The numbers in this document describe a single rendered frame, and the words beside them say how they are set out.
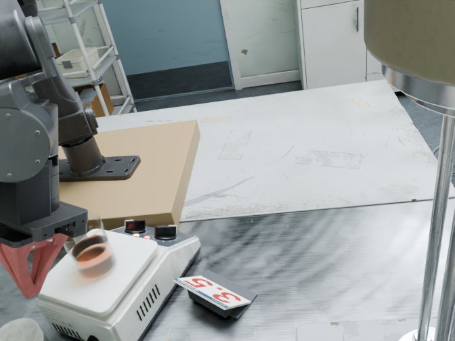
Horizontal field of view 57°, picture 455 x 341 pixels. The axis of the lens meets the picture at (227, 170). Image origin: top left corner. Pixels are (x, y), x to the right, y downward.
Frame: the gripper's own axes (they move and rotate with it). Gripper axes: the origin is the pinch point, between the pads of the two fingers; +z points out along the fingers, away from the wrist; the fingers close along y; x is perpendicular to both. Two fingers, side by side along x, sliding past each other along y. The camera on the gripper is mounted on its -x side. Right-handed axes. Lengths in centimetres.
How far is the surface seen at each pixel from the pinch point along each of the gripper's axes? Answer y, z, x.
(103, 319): 4.8, 5.1, 5.6
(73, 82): -163, -6, 156
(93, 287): 1.7, 2.7, 7.0
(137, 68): -195, -14, 253
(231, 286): 13.7, 4.9, 20.8
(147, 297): 6.3, 4.7, 11.8
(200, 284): 10.5, 4.3, 17.8
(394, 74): 33.3, -24.9, -10.0
